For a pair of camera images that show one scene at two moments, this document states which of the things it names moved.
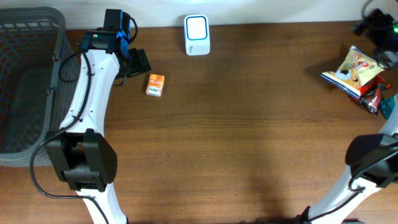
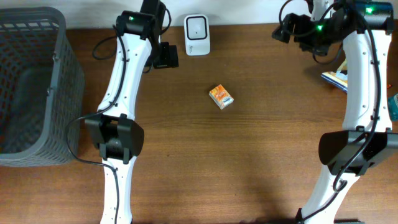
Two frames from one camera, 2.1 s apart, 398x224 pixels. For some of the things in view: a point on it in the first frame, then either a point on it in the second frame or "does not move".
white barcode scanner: (196, 35) does not move
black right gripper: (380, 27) → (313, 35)
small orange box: (155, 85) → (221, 96)
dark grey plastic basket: (38, 70) does not move
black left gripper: (137, 62) → (168, 56)
